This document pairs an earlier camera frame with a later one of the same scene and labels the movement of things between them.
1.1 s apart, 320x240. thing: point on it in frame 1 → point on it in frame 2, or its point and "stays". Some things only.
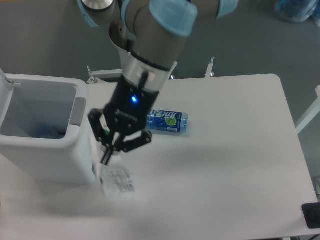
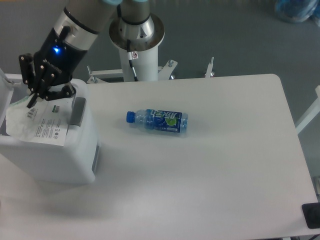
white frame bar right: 314,110 stays
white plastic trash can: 45,129 stays
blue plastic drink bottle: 172,121 stays
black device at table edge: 311,214 stays
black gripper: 128,108 → 56,60
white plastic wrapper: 115,178 → 46,121
